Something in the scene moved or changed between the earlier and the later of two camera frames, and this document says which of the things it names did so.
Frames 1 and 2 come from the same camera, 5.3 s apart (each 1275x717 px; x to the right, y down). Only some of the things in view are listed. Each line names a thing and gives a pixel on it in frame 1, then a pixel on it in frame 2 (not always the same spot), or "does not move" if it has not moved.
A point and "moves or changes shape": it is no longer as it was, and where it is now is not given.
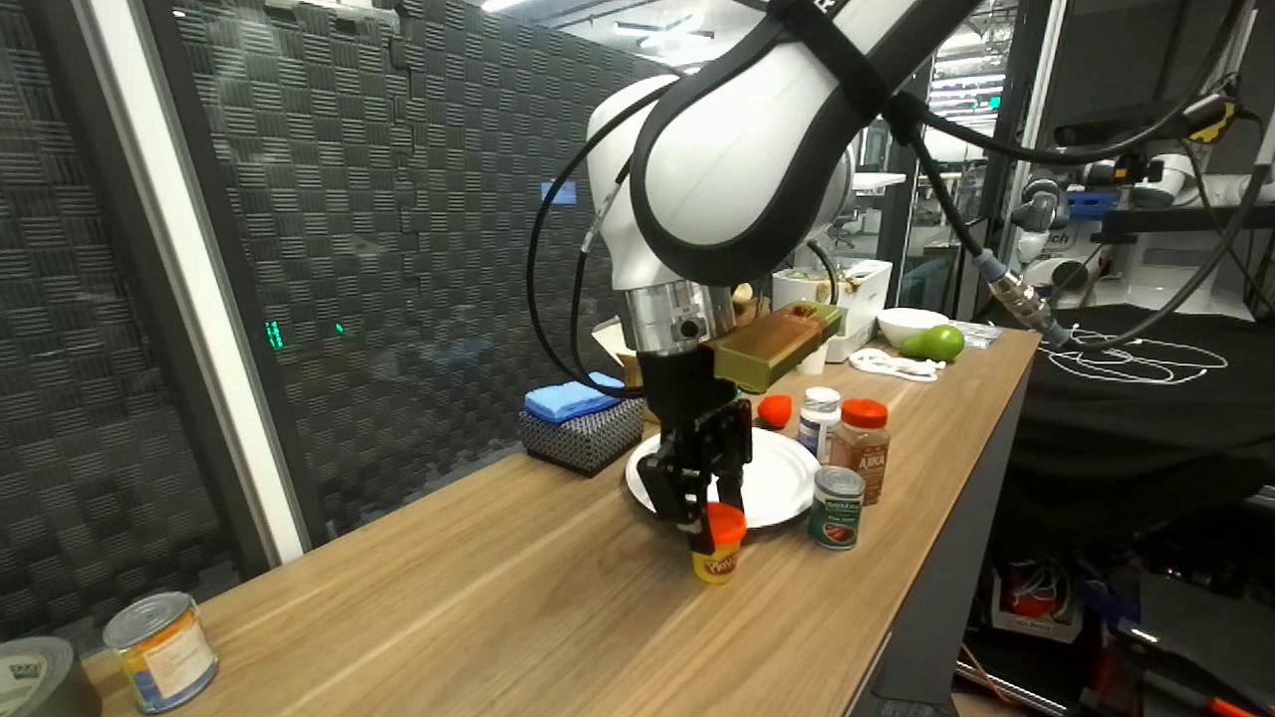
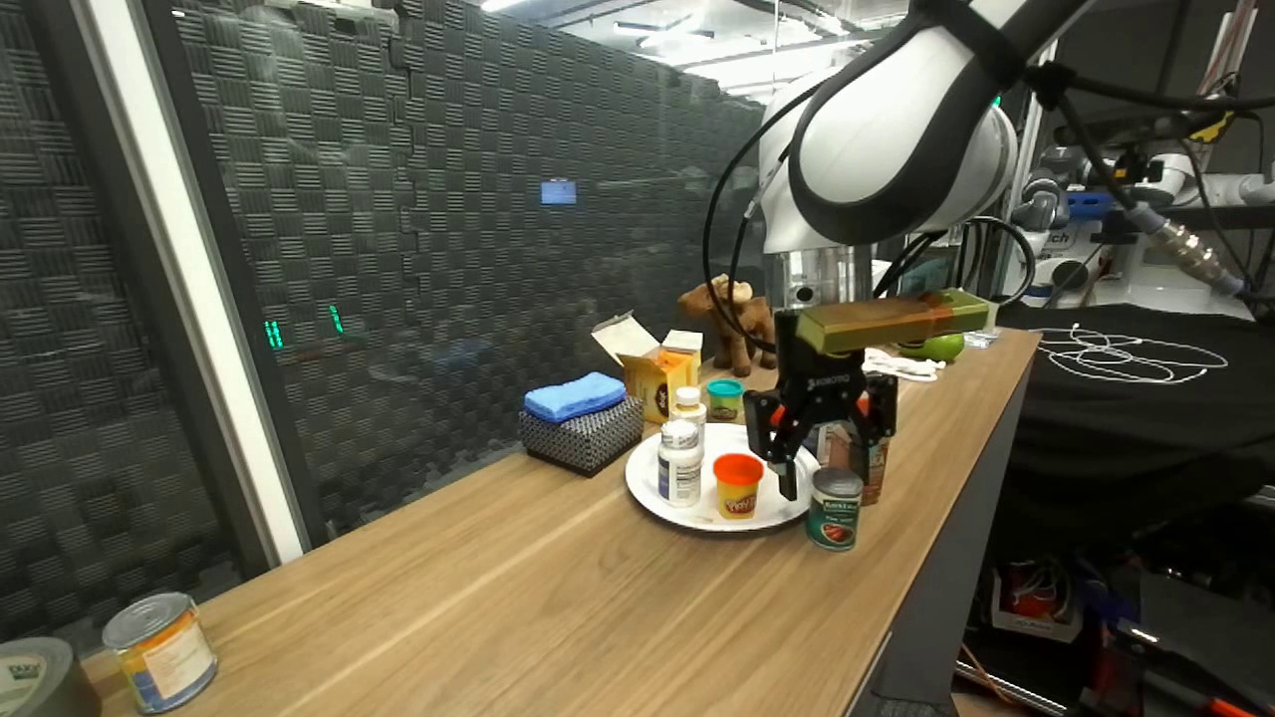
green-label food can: (838, 500) does not move
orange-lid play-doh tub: (726, 537) moves or changes shape
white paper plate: (773, 486) does not move
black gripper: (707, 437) → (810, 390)
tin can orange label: (164, 650) does not move
